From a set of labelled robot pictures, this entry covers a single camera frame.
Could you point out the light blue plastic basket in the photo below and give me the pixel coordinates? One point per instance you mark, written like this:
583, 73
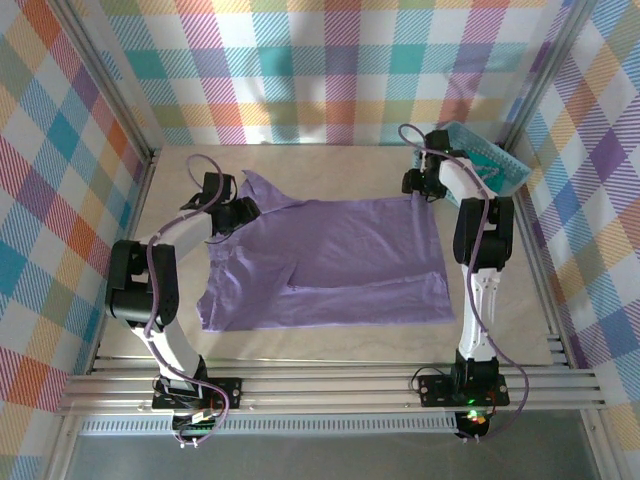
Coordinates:
505, 162

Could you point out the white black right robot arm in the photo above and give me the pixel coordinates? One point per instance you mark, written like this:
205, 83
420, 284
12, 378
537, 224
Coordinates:
480, 310

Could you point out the aluminium right side rail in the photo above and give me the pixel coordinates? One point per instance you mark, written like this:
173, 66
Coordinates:
537, 260

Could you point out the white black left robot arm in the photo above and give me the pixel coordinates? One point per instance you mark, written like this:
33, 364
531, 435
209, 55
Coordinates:
175, 345

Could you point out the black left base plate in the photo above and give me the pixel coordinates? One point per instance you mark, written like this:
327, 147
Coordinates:
230, 392

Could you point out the aluminium right frame post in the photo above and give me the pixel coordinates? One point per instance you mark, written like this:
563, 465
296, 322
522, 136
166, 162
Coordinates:
545, 75

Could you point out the teal folded shirt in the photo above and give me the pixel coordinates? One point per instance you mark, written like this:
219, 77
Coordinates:
487, 172

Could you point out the aluminium left side rail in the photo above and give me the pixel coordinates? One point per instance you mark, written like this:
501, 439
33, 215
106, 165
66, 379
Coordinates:
140, 210

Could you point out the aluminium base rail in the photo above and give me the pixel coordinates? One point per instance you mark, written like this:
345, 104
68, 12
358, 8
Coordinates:
325, 390

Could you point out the purple t-shirt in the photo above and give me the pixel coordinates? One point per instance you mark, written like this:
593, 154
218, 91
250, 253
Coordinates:
340, 260

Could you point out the aluminium left frame post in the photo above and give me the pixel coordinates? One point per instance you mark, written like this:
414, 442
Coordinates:
107, 85

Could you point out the aluminium frame post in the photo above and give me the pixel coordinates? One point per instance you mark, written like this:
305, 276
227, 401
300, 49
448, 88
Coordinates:
107, 85
545, 75

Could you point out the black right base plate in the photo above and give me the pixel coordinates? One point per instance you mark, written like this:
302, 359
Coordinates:
435, 390

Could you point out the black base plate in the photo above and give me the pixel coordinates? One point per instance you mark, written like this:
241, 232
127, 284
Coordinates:
435, 390
230, 392

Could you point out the right controller board with lights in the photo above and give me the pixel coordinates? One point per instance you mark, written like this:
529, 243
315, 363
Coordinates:
475, 420

